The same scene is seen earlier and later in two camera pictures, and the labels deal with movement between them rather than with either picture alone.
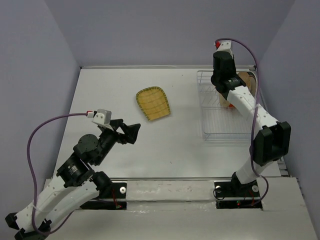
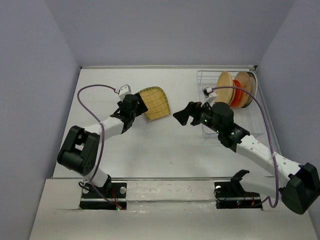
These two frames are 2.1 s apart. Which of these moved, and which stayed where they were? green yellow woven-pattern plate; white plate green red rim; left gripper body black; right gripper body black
Moved: left gripper body black; right gripper body black
Stayed: white plate green red rim; green yellow woven-pattern plate
